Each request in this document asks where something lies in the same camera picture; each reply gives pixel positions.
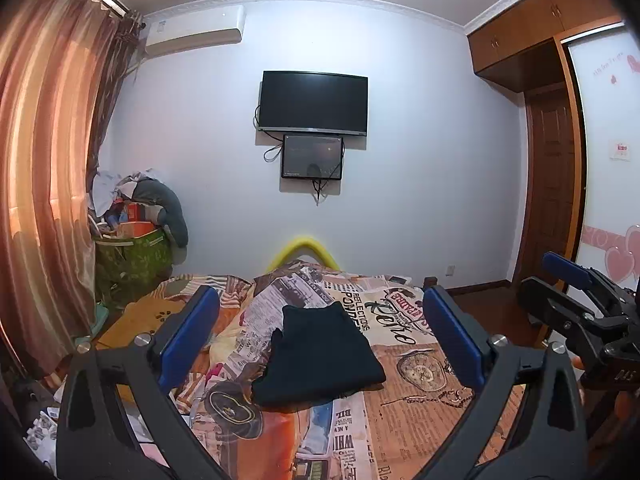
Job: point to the person's right hand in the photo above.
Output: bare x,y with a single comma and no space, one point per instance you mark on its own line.
625,405

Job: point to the white air conditioner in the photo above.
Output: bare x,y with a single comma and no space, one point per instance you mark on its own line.
195,32

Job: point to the pile of clothes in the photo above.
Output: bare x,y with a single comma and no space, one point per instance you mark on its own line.
117,192

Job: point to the wall television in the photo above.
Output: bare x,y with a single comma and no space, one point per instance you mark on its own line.
312,102

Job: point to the dark wooden bed post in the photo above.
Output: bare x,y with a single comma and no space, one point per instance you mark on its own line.
429,282

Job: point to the small wall monitor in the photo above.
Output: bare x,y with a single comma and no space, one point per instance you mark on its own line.
312,156

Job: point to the white wall socket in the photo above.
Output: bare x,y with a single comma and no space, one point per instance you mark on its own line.
450,270

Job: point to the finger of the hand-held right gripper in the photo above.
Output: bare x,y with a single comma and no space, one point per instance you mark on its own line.
570,269
545,300

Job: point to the wooden door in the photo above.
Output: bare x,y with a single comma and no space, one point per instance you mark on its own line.
552,185

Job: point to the grey plush toy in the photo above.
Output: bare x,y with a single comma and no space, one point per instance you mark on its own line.
167,210

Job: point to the printed blanket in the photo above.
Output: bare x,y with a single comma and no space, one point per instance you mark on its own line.
400,410

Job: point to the wardrobe with heart stickers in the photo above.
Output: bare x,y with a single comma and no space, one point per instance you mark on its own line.
605,110

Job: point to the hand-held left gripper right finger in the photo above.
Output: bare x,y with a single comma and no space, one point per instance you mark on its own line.
452,335

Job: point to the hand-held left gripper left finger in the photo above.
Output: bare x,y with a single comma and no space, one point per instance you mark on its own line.
192,330

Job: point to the orange curtain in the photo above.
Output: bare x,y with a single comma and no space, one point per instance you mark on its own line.
45,185

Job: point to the yellow foam tube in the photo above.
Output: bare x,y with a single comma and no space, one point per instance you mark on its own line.
305,245

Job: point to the dark pants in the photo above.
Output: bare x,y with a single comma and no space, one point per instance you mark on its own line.
320,360

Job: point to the green storage bag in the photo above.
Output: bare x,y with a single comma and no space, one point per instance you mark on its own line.
135,265

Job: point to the wooden board with flower cutouts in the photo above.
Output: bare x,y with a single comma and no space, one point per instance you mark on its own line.
135,320

